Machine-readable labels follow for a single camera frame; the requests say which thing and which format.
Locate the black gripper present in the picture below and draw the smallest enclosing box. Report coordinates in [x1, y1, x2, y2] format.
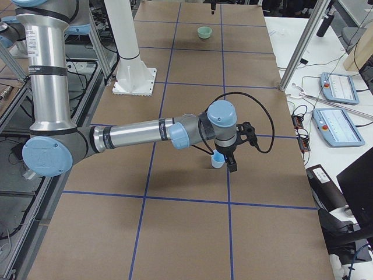
[215, 144, 237, 173]

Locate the light blue plastic cup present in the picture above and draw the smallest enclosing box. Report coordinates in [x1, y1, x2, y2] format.
[210, 149, 225, 169]

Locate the mint green bowl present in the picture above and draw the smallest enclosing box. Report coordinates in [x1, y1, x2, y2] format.
[197, 26, 212, 39]

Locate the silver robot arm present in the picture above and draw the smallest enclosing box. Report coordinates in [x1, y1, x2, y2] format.
[15, 1, 238, 177]

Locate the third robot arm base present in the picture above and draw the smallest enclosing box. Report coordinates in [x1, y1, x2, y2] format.
[1, 16, 27, 58]

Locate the orange black usb hub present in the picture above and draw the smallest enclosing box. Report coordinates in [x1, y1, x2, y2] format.
[291, 114, 311, 154]

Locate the thin metal rod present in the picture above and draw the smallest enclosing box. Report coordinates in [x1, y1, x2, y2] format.
[291, 83, 372, 119]

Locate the dark box with label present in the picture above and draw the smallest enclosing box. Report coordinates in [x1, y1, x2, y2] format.
[306, 164, 347, 212]

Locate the small black square device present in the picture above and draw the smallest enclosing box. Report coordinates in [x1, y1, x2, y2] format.
[300, 58, 308, 65]

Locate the near blue teach pendant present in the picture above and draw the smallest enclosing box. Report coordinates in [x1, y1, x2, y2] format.
[312, 108, 365, 148]

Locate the blue teach pendant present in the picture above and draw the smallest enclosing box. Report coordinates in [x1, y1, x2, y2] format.
[320, 72, 360, 105]
[312, 108, 365, 148]

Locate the black computer monitor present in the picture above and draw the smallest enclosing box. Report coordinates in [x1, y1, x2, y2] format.
[337, 148, 372, 227]

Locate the far blue teach pendant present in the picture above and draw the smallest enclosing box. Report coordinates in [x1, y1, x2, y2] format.
[320, 72, 360, 105]

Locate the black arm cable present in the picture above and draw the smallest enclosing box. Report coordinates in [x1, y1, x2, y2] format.
[198, 92, 275, 155]

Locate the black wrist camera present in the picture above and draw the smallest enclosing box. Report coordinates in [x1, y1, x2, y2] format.
[235, 121, 258, 148]

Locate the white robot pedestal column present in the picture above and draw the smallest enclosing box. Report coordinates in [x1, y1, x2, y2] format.
[105, 1, 157, 96]

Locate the aluminium frame post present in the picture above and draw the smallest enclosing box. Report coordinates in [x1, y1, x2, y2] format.
[279, 0, 334, 92]

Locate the aluminium truss frame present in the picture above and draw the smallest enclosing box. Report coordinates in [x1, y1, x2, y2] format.
[1, 24, 116, 279]

